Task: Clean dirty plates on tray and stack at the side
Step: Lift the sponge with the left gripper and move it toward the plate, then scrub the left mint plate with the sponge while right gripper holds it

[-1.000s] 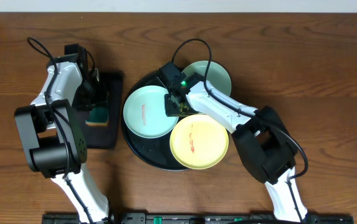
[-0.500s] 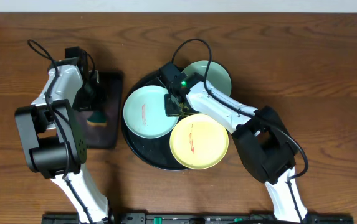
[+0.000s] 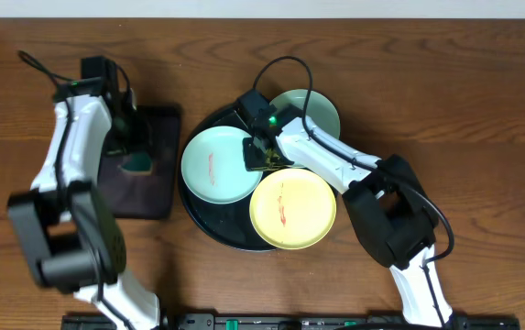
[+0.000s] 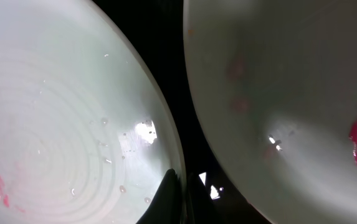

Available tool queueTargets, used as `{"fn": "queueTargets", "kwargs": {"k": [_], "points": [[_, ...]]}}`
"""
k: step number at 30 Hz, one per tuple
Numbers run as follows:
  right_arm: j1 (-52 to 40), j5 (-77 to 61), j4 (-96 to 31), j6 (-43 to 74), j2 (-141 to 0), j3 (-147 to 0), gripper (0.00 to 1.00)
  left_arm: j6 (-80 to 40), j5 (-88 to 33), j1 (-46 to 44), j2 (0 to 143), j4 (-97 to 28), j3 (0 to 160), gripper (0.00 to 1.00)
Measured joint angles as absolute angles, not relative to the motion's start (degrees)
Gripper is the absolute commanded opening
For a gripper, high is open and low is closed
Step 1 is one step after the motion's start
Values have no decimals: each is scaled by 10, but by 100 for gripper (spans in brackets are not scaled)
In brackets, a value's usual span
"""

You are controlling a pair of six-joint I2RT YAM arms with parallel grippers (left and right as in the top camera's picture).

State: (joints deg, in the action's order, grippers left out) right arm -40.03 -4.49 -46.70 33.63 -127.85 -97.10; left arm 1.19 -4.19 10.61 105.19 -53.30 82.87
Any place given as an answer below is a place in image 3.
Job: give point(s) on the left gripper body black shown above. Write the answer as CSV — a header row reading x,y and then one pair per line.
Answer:
x,y
130,138

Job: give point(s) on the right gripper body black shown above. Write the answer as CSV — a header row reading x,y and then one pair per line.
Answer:
x,y
252,160

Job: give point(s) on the green yellow sponge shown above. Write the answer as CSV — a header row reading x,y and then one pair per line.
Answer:
x,y
139,163

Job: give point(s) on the light blue plate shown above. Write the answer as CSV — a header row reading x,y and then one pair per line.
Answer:
x,y
213,166

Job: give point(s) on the yellow plate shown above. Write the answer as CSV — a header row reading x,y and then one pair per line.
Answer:
x,y
292,209

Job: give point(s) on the pale green plate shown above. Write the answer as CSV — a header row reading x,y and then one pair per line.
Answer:
x,y
320,109

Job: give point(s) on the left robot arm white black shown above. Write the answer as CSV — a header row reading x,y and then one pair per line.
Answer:
x,y
68,235

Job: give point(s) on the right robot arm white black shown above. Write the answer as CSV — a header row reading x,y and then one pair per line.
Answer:
x,y
393,218

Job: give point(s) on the black rectangular sponge tray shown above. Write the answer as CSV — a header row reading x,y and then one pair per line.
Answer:
x,y
147,196

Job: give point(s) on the round black serving tray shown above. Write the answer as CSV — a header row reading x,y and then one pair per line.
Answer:
x,y
228,224

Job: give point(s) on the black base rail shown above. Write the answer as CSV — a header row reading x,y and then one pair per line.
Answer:
x,y
204,321

